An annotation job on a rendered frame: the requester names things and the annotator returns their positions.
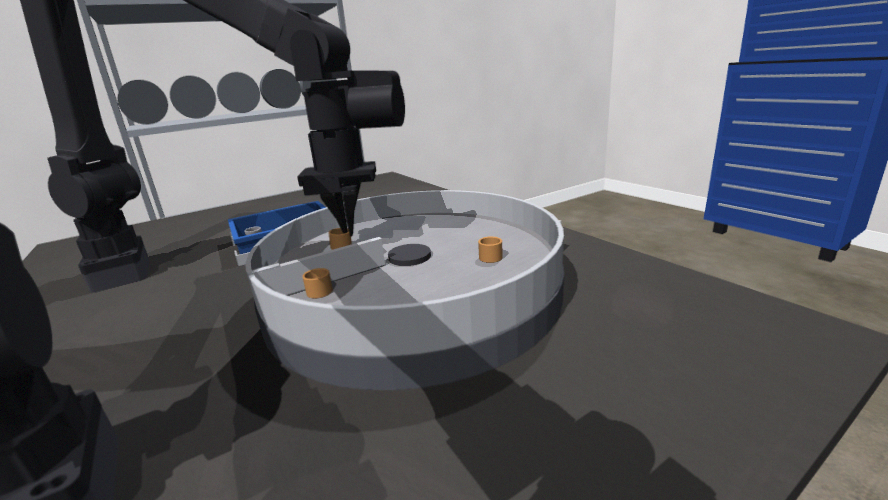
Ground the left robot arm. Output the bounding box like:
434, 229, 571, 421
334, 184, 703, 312
20, 0, 405, 275

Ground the blue tray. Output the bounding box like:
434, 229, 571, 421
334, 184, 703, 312
228, 201, 326, 254

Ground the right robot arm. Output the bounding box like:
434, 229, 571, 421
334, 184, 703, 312
0, 223, 102, 500

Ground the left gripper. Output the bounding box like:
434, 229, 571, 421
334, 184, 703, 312
297, 125, 376, 237

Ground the bronze bushing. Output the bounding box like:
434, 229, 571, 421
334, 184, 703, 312
329, 228, 352, 250
478, 237, 502, 263
302, 268, 333, 298

